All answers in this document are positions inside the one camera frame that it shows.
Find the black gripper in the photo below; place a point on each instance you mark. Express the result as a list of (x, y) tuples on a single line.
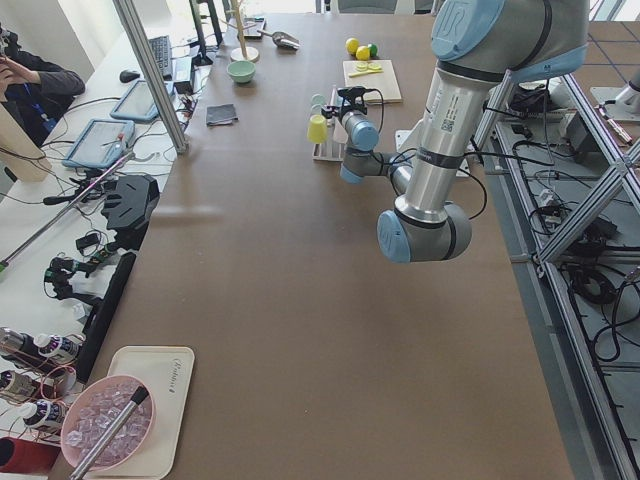
[(336, 113)]

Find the green plastic cup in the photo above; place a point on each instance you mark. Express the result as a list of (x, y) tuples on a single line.
[(318, 99)]

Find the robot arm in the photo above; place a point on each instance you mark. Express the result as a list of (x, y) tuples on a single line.
[(476, 44)]

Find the yellow plastic cup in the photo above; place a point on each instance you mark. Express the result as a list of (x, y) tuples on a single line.
[(317, 129)]

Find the wooden cutting board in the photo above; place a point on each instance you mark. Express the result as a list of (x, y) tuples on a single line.
[(385, 85)]

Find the whole yellow lemon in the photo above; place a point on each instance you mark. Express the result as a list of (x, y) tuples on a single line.
[(351, 45), (363, 53)]

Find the metal scoop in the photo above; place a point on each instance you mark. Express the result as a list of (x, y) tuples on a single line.
[(282, 39)]

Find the green ceramic bowl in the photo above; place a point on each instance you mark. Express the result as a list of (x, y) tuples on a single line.
[(241, 71)]

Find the grey folded cloth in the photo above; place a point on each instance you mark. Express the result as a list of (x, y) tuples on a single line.
[(220, 114)]

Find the black keyboard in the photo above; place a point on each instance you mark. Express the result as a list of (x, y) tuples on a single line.
[(162, 52)]

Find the black computer mouse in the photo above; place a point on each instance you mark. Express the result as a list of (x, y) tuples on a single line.
[(127, 76)]

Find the black plastic housing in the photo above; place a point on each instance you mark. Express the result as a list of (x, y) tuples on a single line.
[(129, 203)]

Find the blue teach pendant tablet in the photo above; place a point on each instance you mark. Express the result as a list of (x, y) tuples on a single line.
[(101, 144)]

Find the seated person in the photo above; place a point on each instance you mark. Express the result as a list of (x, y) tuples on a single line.
[(35, 92)]

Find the beige plastic tray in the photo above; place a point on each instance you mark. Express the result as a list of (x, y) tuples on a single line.
[(166, 372)]

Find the metal rod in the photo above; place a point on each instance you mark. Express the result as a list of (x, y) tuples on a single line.
[(5, 262)]

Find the pink bowl of ice cubes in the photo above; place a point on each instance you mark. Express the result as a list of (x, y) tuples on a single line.
[(94, 410)]

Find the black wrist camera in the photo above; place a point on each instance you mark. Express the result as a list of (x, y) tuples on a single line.
[(352, 94)]

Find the white wire cup rack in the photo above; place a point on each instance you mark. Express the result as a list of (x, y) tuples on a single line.
[(333, 149)]

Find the aluminium frame post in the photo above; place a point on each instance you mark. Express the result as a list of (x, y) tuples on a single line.
[(136, 34)]

